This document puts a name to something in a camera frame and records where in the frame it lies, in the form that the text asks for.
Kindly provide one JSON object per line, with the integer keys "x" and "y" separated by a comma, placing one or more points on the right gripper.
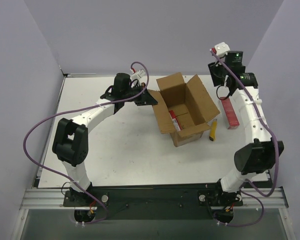
{"x": 214, "y": 75}

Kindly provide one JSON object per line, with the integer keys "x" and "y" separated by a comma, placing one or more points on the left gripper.
{"x": 143, "y": 95}

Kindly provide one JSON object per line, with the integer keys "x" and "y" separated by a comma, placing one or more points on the brown cardboard express box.
{"x": 191, "y": 103}

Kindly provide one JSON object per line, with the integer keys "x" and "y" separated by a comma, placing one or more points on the yellow utility knife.
{"x": 212, "y": 134}

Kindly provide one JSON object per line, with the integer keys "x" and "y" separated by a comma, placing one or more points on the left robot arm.
{"x": 71, "y": 144}

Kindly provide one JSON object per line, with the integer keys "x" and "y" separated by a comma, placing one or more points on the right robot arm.
{"x": 262, "y": 149}

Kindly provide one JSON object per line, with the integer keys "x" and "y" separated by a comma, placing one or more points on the red white carton in box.
{"x": 175, "y": 121}

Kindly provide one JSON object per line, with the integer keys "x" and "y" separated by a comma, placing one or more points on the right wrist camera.
{"x": 221, "y": 49}

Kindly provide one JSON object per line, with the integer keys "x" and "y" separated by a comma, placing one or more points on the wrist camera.
{"x": 221, "y": 49}
{"x": 138, "y": 75}

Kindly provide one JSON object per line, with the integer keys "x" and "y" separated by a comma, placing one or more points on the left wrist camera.
{"x": 138, "y": 75}

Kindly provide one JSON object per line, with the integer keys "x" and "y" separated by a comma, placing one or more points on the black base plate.
{"x": 196, "y": 201}

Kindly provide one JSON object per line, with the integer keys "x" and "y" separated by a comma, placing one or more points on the aluminium frame rail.
{"x": 40, "y": 199}

